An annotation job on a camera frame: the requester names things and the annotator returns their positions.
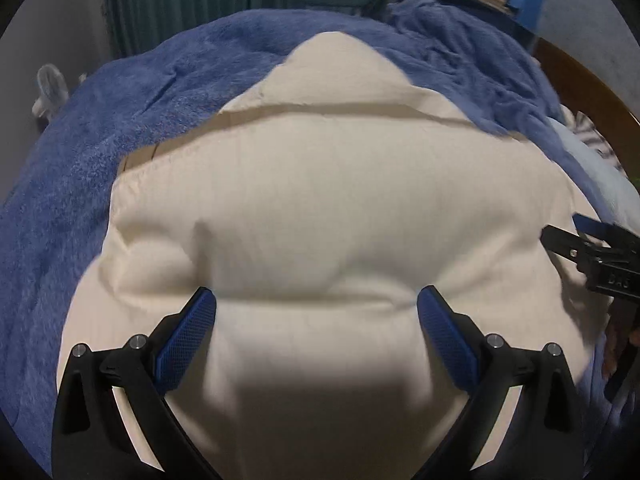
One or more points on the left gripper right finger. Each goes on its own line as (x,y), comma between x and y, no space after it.
(544,436)

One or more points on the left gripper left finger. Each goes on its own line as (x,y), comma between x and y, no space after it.
(112,420)

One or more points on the person's right hand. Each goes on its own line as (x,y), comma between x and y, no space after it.
(619,332)

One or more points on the light blue pillow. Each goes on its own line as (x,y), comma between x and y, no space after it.
(610,193)

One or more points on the striped plush toy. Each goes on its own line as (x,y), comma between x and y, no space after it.
(586,131)

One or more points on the brown wooden headboard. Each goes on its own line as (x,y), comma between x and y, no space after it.
(581,91)

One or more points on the blue fleece blanket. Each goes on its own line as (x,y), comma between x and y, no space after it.
(54,222)

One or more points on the blue shelf bookend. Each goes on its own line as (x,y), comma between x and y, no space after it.
(526,13)

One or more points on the white standing fan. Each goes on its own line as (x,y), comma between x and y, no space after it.
(52,92)

